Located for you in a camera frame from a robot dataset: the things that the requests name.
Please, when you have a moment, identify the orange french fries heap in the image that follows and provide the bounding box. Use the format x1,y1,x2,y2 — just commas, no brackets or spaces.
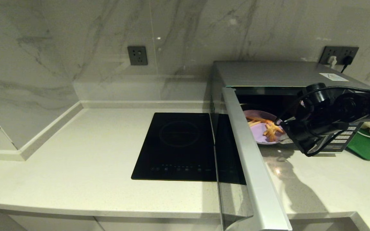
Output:
247,116,284,142

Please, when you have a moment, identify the silver microwave oven body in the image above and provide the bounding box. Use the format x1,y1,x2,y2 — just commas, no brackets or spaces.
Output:
210,60,370,157

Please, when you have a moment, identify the green plastic tray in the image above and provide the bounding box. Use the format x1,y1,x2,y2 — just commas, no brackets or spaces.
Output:
346,128,370,161

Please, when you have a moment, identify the white counter cabinet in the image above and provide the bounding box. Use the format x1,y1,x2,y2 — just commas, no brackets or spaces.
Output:
0,207,370,231

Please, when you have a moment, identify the grey single wall socket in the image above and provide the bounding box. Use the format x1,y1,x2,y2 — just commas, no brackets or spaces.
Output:
127,46,148,65

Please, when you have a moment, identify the black induction cooktop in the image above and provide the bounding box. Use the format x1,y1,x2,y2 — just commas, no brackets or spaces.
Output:
131,112,220,182

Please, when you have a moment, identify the smooth black robot cable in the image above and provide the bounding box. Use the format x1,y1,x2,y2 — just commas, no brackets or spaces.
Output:
274,86,370,157

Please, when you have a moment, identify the grey double wall socket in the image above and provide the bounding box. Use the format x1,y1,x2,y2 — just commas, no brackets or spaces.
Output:
320,46,359,65

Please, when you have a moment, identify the purple round plate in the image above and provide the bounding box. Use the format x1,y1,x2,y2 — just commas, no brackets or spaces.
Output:
243,110,290,145

